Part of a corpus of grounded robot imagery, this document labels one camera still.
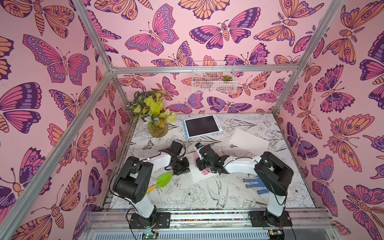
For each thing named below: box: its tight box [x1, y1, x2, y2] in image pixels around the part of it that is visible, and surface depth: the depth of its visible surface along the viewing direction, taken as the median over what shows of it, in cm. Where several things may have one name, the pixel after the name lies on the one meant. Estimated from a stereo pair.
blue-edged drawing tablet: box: [182, 114, 224, 140], surface depth 115 cm
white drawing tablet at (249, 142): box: [228, 128, 270, 156], surface depth 109 cm
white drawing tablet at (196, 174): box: [188, 159, 218, 183], surface depth 89 cm
